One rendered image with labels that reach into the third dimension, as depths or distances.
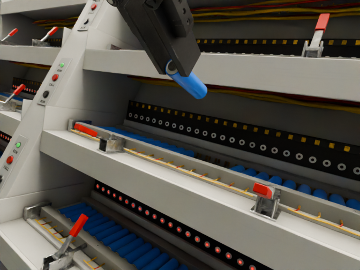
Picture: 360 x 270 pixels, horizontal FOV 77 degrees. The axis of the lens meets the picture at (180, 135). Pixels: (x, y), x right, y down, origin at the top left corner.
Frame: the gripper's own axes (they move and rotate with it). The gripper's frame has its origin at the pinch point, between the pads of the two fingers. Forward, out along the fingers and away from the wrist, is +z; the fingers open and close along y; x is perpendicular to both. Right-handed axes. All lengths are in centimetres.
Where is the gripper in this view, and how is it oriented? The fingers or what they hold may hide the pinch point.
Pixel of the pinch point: (164, 33)
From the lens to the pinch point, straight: 20.5
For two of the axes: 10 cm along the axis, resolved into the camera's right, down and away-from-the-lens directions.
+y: -8.2, -2.2, 5.2
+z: 3.7, 4.9, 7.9
